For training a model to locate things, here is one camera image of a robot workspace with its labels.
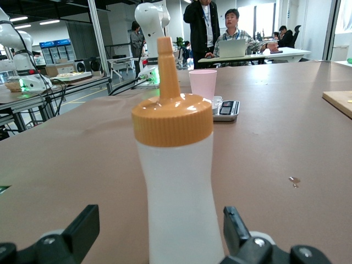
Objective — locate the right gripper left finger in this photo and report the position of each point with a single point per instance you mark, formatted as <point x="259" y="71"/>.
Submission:
<point x="82" y="228"/>

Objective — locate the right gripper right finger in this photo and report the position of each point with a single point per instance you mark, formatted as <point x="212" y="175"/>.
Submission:
<point x="236" y="233"/>

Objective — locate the sauce bottle orange cap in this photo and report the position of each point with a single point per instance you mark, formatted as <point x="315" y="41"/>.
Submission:
<point x="178" y="178"/>

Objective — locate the pink plastic cup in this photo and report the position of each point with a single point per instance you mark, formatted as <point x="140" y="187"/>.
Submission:
<point x="203" y="82"/>

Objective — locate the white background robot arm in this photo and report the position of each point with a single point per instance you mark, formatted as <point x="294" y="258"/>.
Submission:
<point x="23" y="55"/>

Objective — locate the small sauce drop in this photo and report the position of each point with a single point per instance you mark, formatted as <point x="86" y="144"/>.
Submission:
<point x="294" y="180"/>

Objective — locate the brown table cover sheet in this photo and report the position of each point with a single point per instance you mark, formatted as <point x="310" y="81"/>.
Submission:
<point x="275" y="151"/>

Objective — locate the silver kitchen scale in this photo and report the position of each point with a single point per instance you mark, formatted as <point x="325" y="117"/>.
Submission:
<point x="229" y="110"/>

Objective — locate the grey background workbench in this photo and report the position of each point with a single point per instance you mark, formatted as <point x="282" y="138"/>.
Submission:
<point x="33" y="97"/>

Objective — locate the wooden cutting board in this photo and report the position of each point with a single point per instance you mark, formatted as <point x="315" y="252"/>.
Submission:
<point x="338" y="101"/>

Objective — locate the blue display fridges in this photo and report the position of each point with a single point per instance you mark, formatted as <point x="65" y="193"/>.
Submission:
<point x="57" y="50"/>

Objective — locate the silver laptop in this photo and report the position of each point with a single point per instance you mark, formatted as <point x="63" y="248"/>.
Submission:
<point x="232" y="48"/>

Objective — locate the seated person blue jacket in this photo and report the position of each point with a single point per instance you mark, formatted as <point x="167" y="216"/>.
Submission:
<point x="184" y="53"/>

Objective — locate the white office table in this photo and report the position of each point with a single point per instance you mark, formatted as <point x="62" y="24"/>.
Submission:
<point x="288" y="52"/>

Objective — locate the standing person grey clothes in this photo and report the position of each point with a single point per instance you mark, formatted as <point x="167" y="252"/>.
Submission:
<point x="136" y="38"/>

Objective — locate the seated person dark clothes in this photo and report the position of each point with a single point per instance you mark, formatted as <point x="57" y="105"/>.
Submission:
<point x="286" y="37"/>

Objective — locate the standing man black jacket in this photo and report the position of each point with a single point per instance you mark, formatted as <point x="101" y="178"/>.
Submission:
<point x="199" y="27"/>

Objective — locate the black office chair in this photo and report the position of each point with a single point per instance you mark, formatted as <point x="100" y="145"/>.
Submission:
<point x="297" y="33"/>

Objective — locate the seated man plaid shirt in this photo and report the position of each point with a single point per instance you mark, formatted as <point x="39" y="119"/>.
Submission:
<point x="232" y="19"/>

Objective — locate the aluminium frame post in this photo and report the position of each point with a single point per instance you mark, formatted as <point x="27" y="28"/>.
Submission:
<point x="100" y="46"/>

